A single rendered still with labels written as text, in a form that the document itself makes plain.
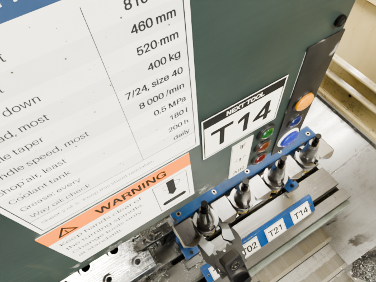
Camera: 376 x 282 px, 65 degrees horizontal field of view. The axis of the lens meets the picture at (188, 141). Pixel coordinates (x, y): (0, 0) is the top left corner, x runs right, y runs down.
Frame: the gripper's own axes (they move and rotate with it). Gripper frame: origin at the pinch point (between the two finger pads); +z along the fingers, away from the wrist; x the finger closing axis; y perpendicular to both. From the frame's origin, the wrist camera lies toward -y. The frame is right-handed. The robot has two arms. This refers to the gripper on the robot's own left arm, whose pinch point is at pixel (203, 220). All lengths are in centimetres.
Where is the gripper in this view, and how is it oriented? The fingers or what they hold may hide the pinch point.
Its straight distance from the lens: 80.2
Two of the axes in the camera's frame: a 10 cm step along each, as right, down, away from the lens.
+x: 8.5, -4.8, 2.2
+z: -5.3, -7.3, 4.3
